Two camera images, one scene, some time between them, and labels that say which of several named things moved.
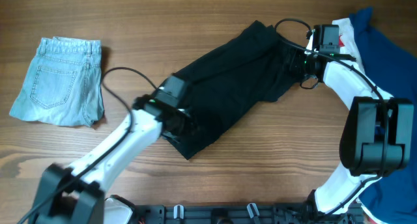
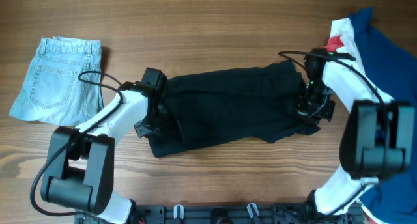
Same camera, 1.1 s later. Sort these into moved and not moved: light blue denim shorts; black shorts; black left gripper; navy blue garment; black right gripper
Moved: black left gripper; black right gripper; black shorts
Not moved: navy blue garment; light blue denim shorts
